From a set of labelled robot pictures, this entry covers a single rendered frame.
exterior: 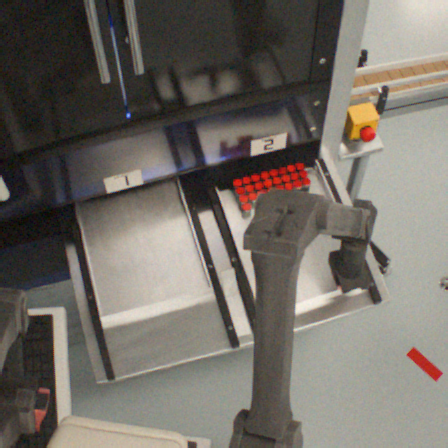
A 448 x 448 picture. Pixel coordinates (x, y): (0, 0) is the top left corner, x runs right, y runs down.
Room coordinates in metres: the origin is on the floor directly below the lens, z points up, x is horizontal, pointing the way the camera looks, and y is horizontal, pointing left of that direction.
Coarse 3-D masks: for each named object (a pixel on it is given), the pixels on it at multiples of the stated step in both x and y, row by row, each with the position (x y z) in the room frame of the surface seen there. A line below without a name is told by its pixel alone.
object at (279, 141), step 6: (264, 138) 0.89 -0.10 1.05; (270, 138) 0.89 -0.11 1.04; (276, 138) 0.90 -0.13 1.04; (282, 138) 0.90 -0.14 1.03; (252, 144) 0.88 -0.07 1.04; (258, 144) 0.89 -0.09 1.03; (264, 144) 0.89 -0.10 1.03; (276, 144) 0.90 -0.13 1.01; (282, 144) 0.90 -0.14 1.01; (252, 150) 0.88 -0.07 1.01; (258, 150) 0.89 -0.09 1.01; (270, 150) 0.89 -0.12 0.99
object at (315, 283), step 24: (312, 168) 0.91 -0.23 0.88; (216, 192) 0.83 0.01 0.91; (312, 192) 0.84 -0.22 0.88; (240, 216) 0.78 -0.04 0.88; (240, 240) 0.72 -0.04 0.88; (336, 240) 0.71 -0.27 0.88; (240, 264) 0.66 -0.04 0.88; (312, 264) 0.65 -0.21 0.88; (312, 288) 0.59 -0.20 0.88; (336, 288) 0.58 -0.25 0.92
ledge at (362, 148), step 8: (376, 136) 1.01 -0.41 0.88; (352, 144) 0.99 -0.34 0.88; (360, 144) 0.99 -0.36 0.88; (368, 144) 0.99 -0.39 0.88; (376, 144) 0.99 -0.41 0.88; (344, 152) 0.96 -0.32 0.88; (352, 152) 0.96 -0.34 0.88; (360, 152) 0.96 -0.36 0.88; (368, 152) 0.97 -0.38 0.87; (376, 152) 0.97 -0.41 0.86; (344, 160) 0.95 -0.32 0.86
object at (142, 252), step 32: (128, 192) 0.86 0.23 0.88; (160, 192) 0.85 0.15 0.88; (96, 224) 0.77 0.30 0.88; (128, 224) 0.77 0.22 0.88; (160, 224) 0.77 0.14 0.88; (192, 224) 0.75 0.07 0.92; (96, 256) 0.68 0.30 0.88; (128, 256) 0.68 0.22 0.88; (160, 256) 0.68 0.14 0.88; (192, 256) 0.68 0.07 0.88; (96, 288) 0.60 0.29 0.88; (128, 288) 0.60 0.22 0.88; (160, 288) 0.60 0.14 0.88; (192, 288) 0.60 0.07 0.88
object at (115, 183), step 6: (126, 174) 0.80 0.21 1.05; (132, 174) 0.81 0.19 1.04; (138, 174) 0.81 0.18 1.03; (108, 180) 0.79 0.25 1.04; (114, 180) 0.80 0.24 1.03; (120, 180) 0.80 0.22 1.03; (132, 180) 0.81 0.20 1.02; (138, 180) 0.81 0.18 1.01; (108, 186) 0.79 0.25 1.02; (114, 186) 0.80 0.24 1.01; (120, 186) 0.80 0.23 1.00; (126, 186) 0.80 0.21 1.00; (132, 186) 0.81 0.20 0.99; (108, 192) 0.79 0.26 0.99
